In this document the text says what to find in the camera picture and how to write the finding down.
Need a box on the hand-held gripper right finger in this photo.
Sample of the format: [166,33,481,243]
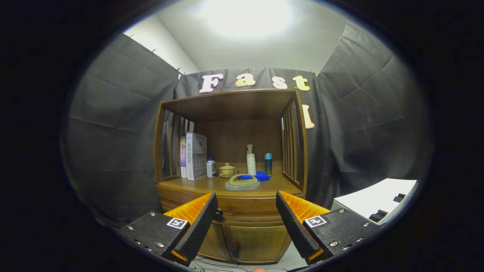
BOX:
[276,191,380,266]

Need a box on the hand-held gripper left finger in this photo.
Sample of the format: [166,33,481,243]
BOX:
[119,193,219,267]

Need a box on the brown wooden drawer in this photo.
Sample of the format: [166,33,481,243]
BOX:
[157,184,306,226]

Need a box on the green handled scrub brush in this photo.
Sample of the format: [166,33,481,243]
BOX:
[225,173,261,191]

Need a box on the wooden cabinet door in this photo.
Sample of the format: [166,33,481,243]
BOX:
[222,224,292,264]
[197,223,232,261]

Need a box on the wooden cabinet countertop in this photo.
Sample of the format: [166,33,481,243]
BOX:
[158,162,304,198]

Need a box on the white plastic drawer unit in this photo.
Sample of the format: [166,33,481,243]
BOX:
[332,178,418,225]

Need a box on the brown wooden cabinet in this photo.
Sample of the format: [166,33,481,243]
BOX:
[154,89,309,264]

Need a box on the blue folded cloth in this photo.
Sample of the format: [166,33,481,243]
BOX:
[239,171,271,182]

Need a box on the white lotion bottle blue cap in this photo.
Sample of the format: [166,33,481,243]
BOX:
[206,155,217,179]

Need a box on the yellow lidded teacup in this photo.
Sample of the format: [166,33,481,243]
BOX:
[219,163,237,179]

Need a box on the thin purple book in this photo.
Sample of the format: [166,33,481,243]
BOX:
[180,136,188,178]

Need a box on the thick white patterned book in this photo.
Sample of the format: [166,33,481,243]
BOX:
[185,132,208,181]

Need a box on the white pump bottle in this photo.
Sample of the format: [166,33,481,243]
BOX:
[246,144,257,176]

